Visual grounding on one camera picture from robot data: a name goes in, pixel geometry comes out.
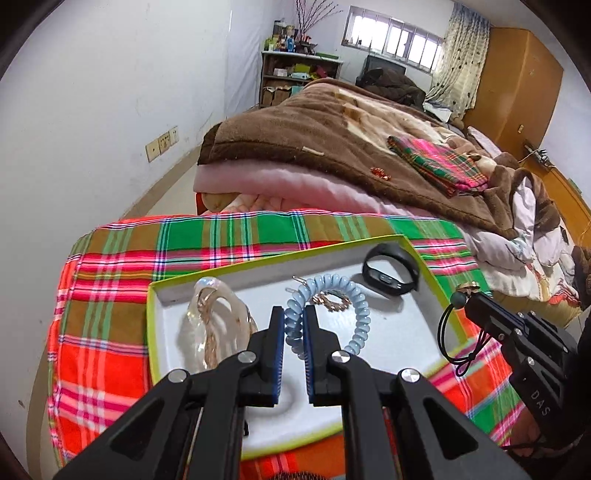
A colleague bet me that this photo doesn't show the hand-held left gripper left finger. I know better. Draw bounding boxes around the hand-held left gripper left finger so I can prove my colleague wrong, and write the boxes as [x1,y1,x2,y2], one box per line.
[53,305,286,480]

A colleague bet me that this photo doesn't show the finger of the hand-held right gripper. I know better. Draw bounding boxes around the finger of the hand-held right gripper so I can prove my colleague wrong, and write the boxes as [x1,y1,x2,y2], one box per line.
[464,293,532,330]
[480,320,525,354]

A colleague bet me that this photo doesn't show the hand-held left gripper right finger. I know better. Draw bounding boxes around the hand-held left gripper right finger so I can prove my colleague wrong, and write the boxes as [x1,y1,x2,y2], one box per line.
[302,305,532,480]

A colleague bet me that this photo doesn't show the black hair tie with beads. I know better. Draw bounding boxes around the black hair tie with beads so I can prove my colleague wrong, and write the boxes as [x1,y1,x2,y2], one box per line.
[436,282,492,377]

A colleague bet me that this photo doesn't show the gold ornament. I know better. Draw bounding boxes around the gold ornament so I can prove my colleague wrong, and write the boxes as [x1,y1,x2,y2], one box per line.
[311,290,352,315]

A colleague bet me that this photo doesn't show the blue spiral hair tie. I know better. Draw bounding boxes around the blue spiral hair tie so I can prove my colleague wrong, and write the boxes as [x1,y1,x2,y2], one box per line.
[284,273,374,357]

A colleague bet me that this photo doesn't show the clear hair claw clip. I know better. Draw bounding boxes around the clear hair claw clip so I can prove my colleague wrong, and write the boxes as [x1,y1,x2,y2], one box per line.
[187,276,259,372]

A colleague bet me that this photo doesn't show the yellow-green cardboard box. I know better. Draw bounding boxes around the yellow-green cardboard box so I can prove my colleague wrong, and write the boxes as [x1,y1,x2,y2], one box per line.
[147,234,476,460]

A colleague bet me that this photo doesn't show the black smart band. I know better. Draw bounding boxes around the black smart band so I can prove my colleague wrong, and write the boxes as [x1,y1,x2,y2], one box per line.
[362,243,420,295]

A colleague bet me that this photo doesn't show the person's right hand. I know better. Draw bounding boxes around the person's right hand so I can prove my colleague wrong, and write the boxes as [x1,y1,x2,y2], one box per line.
[508,406,555,459]

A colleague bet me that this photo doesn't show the white printed quilt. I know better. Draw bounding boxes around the white printed quilt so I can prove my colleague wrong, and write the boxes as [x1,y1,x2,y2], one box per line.
[462,178,583,319]

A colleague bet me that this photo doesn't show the wooden side cabinet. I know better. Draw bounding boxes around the wooden side cabinet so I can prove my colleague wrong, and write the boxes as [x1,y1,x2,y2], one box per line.
[517,143,591,250]

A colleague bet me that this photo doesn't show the folded plaid cloth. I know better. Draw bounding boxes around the folded plaid cloth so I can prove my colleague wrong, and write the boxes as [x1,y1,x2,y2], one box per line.
[387,135,490,195]

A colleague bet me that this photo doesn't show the plaid bedsheet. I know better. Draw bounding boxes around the plaid bedsheet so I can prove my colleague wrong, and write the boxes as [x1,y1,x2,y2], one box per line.
[46,209,555,480]

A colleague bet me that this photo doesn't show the pink quilt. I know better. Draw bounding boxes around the pink quilt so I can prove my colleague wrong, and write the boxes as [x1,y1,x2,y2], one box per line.
[193,161,462,220]

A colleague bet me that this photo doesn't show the brown fleece blanket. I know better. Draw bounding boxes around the brown fleece blanket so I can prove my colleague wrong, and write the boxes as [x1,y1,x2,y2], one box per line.
[198,78,561,241]

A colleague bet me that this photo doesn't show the wooden wardrobe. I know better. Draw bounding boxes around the wooden wardrobe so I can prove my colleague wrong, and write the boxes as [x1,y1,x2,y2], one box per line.
[464,27,565,144]

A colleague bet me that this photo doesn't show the dark jacket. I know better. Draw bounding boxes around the dark jacket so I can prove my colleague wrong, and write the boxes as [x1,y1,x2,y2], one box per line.
[355,68,428,108]

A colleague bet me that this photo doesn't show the patterned curtain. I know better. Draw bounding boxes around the patterned curtain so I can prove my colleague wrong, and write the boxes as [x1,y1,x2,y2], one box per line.
[425,4,490,121]

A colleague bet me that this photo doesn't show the black television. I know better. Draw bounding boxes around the black television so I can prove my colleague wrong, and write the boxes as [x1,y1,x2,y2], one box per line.
[360,54,407,79]

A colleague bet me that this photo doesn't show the wooden shelf with items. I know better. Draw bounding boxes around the wooden shelf with items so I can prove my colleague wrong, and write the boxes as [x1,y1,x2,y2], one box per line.
[259,50,345,109]

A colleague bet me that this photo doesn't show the barred window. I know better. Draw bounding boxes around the barred window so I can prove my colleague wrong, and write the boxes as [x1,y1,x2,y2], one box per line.
[342,6,446,75]

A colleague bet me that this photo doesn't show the group of bottles and jars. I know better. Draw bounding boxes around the group of bottles and jars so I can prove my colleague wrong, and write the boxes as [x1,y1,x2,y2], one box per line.
[263,18,319,54]

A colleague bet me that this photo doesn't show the dried flower branches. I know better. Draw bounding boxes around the dried flower branches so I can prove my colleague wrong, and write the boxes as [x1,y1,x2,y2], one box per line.
[293,0,345,44]

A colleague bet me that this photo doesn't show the wall socket plate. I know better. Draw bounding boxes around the wall socket plate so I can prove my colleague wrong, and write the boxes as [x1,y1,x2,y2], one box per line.
[145,126,179,163]

